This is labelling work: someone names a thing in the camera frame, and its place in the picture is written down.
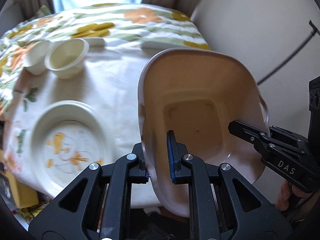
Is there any person right hand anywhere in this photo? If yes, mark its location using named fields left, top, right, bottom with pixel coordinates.
left=275, top=180, right=311, bottom=211

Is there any floral striped quilt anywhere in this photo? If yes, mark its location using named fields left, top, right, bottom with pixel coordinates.
left=1, top=3, right=209, bottom=119

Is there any striped pillow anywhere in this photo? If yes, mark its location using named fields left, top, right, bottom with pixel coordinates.
left=34, top=5, right=52, bottom=18

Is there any cream round bowl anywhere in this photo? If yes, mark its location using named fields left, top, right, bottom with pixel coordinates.
left=44, top=38, right=89, bottom=79

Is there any duck cartoon plate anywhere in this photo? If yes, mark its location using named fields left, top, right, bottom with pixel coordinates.
left=29, top=100, right=116, bottom=197

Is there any white ribbed bowl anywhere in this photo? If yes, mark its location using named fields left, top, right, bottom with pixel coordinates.
left=23, top=40, right=53, bottom=76

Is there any pink square handled bowl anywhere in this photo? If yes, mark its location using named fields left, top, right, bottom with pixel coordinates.
left=138, top=48, right=269, bottom=217

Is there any cream floral tablecloth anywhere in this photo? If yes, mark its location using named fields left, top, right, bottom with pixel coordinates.
left=3, top=47, right=163, bottom=208

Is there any black curved lamp stand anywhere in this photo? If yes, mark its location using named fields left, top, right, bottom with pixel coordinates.
left=257, top=20, right=319, bottom=86

